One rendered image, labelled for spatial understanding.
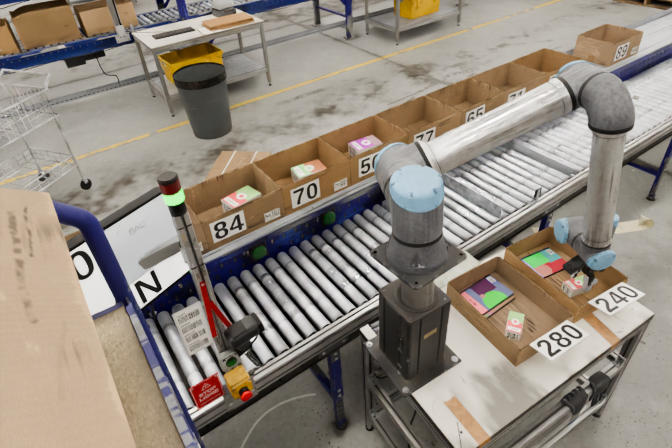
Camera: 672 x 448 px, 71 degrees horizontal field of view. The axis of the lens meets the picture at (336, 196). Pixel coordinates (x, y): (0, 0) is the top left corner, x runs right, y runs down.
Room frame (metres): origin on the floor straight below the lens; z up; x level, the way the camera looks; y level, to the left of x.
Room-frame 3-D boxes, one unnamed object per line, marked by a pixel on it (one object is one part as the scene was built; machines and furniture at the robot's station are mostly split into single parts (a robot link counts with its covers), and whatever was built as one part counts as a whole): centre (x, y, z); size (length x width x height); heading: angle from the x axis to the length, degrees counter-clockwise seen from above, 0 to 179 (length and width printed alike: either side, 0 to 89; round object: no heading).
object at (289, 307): (1.38, 0.27, 0.72); 0.52 x 0.05 x 0.05; 32
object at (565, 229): (1.27, -0.87, 1.10); 0.12 x 0.12 x 0.09; 6
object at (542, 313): (1.19, -0.63, 0.80); 0.38 x 0.28 x 0.10; 27
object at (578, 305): (1.36, -0.92, 0.80); 0.38 x 0.28 x 0.10; 26
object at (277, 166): (1.99, 0.16, 0.96); 0.39 x 0.29 x 0.17; 122
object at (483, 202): (1.99, -0.69, 0.76); 0.46 x 0.01 x 0.09; 32
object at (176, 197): (0.97, 0.41, 1.62); 0.05 x 0.05 x 0.06
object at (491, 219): (1.98, -0.67, 0.72); 0.52 x 0.05 x 0.05; 32
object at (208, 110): (4.43, 1.23, 0.32); 0.50 x 0.50 x 0.64
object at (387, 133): (2.20, -0.17, 0.96); 0.39 x 0.29 x 0.17; 122
